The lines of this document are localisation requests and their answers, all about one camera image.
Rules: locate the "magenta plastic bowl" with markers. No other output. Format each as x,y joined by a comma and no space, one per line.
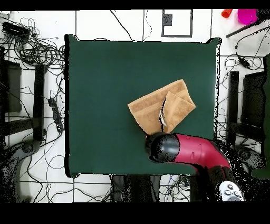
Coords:
246,16

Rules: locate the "grey square frame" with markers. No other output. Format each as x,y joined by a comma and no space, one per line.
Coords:
162,31

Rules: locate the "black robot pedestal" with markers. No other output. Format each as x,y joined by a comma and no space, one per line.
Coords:
118,188

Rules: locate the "orange plastic cup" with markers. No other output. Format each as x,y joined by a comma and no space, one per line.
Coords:
226,13

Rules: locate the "dark box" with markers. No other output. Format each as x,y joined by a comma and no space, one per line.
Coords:
253,99
12,86

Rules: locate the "black stand base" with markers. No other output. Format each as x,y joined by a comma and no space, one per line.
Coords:
253,157
27,148

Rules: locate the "dark grey square patch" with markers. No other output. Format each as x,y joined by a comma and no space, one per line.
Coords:
167,20

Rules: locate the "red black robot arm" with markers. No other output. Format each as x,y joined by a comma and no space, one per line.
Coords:
194,150

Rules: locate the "dark green table cloth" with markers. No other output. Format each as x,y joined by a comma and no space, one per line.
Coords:
95,137

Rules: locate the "black electronics box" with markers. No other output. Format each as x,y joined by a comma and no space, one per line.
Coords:
14,30

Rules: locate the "orange terry towel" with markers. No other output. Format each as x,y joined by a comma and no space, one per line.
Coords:
147,109

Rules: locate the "black power strip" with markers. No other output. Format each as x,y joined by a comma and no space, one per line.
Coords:
56,115

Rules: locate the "black tripod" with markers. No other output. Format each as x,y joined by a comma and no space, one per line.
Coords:
240,30

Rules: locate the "black power adapter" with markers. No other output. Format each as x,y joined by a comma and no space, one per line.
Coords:
244,62

